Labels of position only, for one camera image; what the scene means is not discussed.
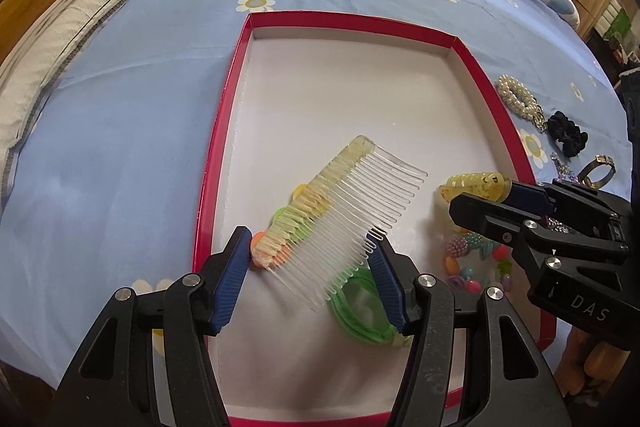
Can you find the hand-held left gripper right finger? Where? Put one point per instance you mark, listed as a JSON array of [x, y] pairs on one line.
[[387, 289]]

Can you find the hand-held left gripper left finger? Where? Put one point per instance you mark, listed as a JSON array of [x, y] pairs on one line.
[[232, 279]]

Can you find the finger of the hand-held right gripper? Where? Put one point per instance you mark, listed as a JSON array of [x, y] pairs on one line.
[[525, 195], [490, 219]]

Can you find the yellow glitter hair clip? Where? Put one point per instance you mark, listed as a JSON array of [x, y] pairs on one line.
[[475, 184]]

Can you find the black scrunchie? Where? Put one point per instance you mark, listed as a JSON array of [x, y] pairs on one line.
[[567, 134]]

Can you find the transparent glitter hair comb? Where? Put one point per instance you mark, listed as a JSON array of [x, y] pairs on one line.
[[345, 207]]

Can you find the red cardboard box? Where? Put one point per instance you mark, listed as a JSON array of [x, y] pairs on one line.
[[350, 97]]

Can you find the person's right hand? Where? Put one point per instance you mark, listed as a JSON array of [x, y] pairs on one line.
[[595, 362]]

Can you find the blue floral bed sheet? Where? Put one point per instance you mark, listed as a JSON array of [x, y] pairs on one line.
[[150, 107]]

